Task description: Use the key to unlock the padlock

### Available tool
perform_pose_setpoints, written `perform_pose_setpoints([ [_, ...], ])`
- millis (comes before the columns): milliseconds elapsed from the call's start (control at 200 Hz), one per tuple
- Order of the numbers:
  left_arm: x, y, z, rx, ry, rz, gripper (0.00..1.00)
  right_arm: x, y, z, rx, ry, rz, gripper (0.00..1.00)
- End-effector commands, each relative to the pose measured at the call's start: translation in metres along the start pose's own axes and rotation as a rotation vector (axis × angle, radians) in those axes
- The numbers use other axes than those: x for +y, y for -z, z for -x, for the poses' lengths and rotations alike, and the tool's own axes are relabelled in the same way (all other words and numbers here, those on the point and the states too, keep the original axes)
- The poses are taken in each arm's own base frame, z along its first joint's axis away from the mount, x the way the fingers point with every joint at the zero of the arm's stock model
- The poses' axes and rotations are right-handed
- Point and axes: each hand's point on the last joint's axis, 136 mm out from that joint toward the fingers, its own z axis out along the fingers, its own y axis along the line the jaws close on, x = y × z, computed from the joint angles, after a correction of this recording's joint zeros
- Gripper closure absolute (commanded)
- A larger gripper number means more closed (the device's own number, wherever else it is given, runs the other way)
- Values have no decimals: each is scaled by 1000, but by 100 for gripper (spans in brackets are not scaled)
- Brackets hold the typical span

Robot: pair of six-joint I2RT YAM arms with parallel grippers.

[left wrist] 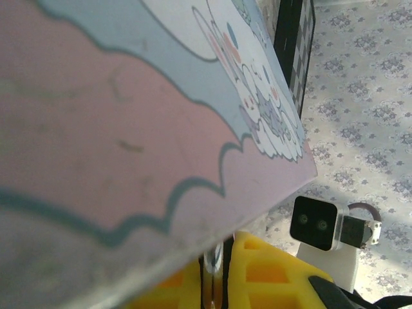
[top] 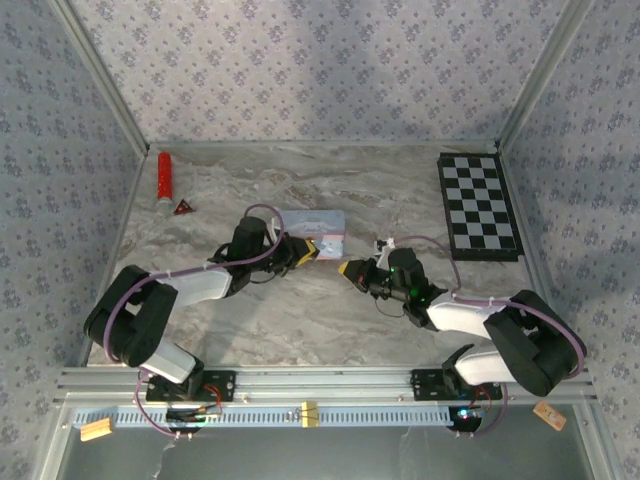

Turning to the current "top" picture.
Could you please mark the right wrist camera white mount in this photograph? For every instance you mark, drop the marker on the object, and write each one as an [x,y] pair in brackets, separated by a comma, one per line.
[384,246]

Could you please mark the black white checkerboard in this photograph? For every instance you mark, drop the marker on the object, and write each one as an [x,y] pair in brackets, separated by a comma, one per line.
[477,205]

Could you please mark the orange printed tag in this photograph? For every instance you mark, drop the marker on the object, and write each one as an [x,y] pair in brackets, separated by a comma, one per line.
[549,416]

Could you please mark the aluminium frame post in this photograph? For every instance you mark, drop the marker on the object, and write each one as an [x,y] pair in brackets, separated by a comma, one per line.
[542,80]
[105,85]

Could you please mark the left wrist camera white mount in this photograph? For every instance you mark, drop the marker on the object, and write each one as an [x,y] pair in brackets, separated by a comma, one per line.
[274,226]

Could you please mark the blue cartoon dog tin box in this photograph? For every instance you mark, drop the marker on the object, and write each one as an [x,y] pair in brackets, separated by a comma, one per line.
[320,227]

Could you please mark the plain wooden block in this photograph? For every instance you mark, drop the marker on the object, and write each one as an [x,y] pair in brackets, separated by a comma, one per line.
[97,430]

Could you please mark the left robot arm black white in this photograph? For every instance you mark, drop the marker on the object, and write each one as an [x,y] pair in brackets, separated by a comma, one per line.
[145,320]

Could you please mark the yellow block with black bands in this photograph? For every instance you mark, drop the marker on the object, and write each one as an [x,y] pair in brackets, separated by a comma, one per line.
[310,414]

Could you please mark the small red triangle sign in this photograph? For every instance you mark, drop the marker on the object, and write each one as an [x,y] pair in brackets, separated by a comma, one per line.
[183,207]

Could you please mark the red cylinder with grey end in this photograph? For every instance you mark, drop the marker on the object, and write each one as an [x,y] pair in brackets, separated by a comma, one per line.
[164,175]

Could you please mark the aluminium profile rail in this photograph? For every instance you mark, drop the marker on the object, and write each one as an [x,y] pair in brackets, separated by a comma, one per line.
[325,380]

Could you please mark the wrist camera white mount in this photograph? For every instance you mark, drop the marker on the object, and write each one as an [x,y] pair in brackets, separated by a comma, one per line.
[274,226]
[384,246]

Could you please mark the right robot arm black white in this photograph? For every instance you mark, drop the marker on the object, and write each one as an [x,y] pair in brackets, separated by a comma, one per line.
[530,350]

